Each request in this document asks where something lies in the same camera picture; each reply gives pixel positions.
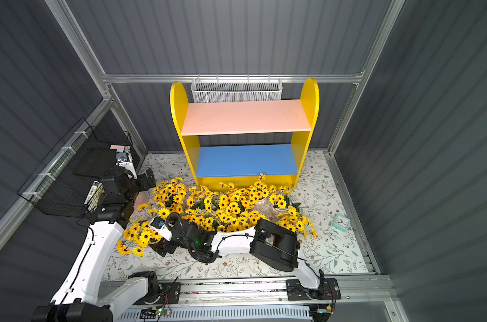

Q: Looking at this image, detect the shelf sunflower pot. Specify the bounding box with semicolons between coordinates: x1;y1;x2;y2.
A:
184;214;216;232
116;221;163;257
217;212;251;233
276;206;318;239
215;193;245;223
247;173;272;210
249;211;267;223
220;182;253;212
152;177;187;214

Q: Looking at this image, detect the yellow wooden shelf unit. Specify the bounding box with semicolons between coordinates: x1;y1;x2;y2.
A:
170;79;320;190

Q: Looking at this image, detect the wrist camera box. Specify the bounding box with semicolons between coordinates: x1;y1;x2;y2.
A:
149;217;172;242
116;152;138;179

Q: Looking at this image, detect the white mesh desk organizer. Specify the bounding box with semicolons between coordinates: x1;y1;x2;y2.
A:
191;79;283;103

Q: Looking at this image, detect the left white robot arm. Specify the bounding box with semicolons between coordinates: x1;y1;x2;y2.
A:
31;166;161;321

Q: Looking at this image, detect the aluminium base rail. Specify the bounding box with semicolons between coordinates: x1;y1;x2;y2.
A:
120;274;407;321

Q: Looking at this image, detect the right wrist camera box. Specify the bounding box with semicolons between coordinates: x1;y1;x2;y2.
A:
149;217;172;242

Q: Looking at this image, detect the small teal alarm clock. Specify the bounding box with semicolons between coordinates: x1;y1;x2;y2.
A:
331;213;351;232

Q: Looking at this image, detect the white marker in basket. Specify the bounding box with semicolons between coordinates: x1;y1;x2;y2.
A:
84;181;100;205

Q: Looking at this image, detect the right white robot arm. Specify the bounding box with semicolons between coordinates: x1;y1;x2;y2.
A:
149;213;329;299

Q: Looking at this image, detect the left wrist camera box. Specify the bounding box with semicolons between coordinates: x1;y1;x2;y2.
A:
116;152;138;179

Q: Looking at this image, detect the black wire wall basket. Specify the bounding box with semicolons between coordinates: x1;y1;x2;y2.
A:
17;118;133;217

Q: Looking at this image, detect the sunflower pot taken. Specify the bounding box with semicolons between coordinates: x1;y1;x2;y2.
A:
268;185;293;213
186;185;216;212

